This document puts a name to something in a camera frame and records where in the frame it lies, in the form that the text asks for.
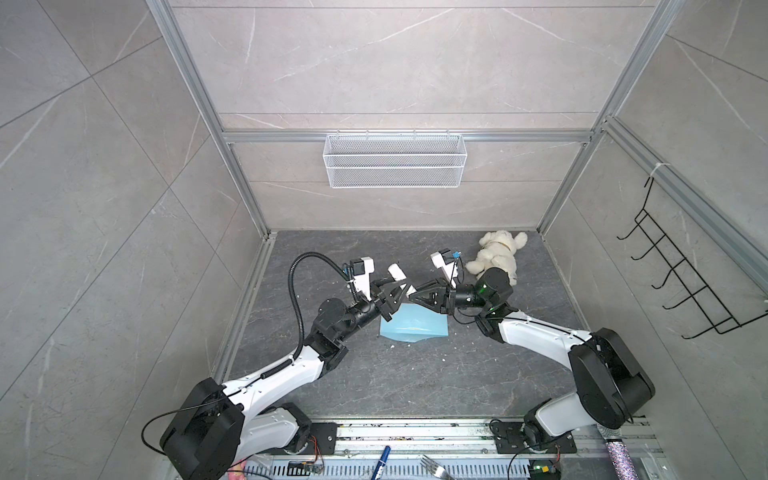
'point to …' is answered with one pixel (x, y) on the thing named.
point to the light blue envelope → (413, 322)
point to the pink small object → (235, 475)
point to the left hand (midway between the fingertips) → (410, 277)
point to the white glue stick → (397, 274)
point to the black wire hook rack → (709, 303)
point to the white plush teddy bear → (497, 250)
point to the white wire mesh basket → (395, 161)
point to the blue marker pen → (377, 474)
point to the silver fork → (435, 468)
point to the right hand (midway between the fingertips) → (411, 297)
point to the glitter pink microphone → (621, 457)
